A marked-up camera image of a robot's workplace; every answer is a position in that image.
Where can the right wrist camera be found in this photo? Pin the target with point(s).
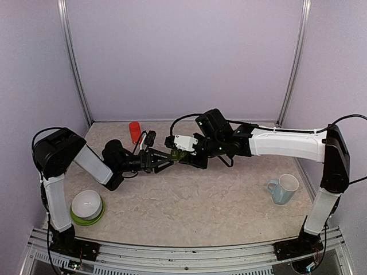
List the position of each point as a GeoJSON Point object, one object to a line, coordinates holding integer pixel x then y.
{"type": "Point", "coordinates": [181, 142]}

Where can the white bowl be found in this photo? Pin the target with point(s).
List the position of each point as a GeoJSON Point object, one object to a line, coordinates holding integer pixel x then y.
{"type": "Point", "coordinates": [87, 205]}

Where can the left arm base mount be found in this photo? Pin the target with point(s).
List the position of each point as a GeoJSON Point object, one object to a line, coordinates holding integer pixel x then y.
{"type": "Point", "coordinates": [67, 244]}

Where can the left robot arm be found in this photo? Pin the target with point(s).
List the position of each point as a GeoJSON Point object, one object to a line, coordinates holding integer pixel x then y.
{"type": "Point", "coordinates": [53, 154]}

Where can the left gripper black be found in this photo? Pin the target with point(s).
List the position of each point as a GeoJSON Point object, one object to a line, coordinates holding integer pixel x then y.
{"type": "Point", "coordinates": [147, 158]}

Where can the aluminium front rail frame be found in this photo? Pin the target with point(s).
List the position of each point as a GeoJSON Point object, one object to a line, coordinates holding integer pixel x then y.
{"type": "Point", "coordinates": [126, 258]}

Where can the orange pill bottle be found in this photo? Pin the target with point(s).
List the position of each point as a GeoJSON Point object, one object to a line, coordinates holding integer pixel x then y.
{"type": "Point", "coordinates": [135, 131]}

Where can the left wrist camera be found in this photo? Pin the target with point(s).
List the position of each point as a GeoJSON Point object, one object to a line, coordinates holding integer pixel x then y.
{"type": "Point", "coordinates": [148, 139]}

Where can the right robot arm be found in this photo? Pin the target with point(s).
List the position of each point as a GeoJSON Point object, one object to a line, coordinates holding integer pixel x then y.
{"type": "Point", "coordinates": [326, 146]}

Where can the light blue mug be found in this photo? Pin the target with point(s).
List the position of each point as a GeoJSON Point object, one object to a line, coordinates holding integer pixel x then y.
{"type": "Point", "coordinates": [283, 189]}

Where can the aluminium corner post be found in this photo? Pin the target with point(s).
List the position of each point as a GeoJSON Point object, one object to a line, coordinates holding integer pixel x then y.
{"type": "Point", "coordinates": [304, 19]}
{"type": "Point", "coordinates": [66, 28]}

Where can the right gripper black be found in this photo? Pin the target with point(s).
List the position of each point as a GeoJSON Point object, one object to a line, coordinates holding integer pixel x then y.
{"type": "Point", "coordinates": [201, 164]}

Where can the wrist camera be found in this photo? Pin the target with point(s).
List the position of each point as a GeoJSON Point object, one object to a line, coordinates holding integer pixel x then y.
{"type": "Point", "coordinates": [181, 142]}
{"type": "Point", "coordinates": [148, 139]}

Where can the left aluminium corner post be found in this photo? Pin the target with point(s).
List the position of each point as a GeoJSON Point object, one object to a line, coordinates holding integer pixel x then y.
{"type": "Point", "coordinates": [66, 28]}

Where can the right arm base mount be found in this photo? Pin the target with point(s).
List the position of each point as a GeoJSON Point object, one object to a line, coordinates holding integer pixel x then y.
{"type": "Point", "coordinates": [302, 245]}

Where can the right aluminium corner post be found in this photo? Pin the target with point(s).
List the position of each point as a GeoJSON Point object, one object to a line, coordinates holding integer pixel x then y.
{"type": "Point", "coordinates": [304, 19]}

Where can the green plate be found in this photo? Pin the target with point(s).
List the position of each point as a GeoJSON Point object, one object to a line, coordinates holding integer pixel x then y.
{"type": "Point", "coordinates": [88, 222]}

